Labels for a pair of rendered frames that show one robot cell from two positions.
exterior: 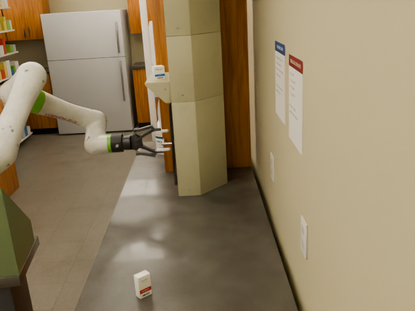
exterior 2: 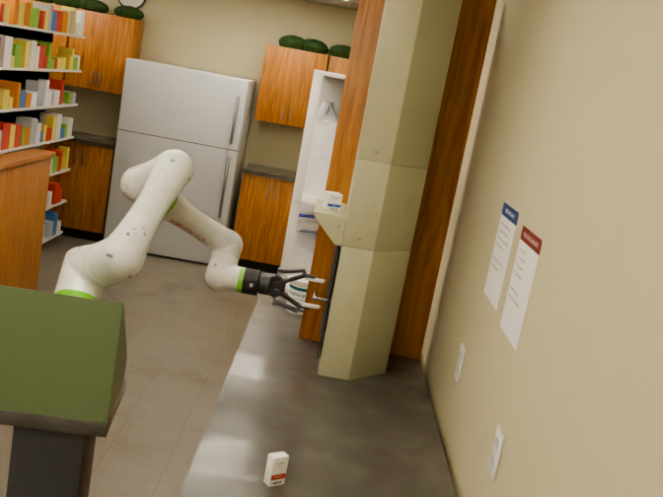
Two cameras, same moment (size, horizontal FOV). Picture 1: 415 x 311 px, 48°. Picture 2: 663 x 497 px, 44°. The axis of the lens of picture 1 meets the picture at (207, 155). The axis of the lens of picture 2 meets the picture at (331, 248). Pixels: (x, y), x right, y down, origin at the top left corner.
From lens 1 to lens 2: 0.61 m
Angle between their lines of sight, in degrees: 7
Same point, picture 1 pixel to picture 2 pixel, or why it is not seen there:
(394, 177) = (627, 379)
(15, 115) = (151, 214)
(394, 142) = (634, 346)
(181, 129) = (345, 284)
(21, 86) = (164, 179)
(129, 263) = (253, 443)
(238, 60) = (438, 209)
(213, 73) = (405, 220)
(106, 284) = (224, 460)
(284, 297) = not seen: outside the picture
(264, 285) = not seen: outside the picture
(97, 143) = (226, 275)
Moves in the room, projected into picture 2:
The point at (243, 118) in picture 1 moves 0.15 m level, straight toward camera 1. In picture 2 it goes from (425, 290) to (425, 299)
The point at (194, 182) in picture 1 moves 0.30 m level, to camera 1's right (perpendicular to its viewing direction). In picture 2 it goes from (343, 360) to (427, 375)
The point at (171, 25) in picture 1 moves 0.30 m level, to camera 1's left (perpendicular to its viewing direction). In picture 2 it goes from (369, 147) to (280, 130)
